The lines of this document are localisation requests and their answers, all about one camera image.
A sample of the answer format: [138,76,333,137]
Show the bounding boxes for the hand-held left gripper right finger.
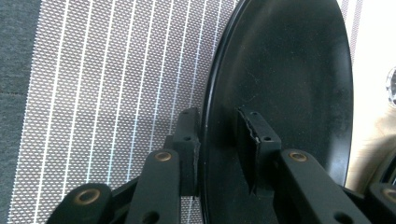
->
[235,106,283,198]

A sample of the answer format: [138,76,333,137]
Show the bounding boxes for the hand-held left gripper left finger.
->
[163,106,201,198]

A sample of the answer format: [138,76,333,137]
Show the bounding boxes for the black plate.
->
[199,0,355,224]

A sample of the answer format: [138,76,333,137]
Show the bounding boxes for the grey striped placemat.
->
[7,0,363,224]

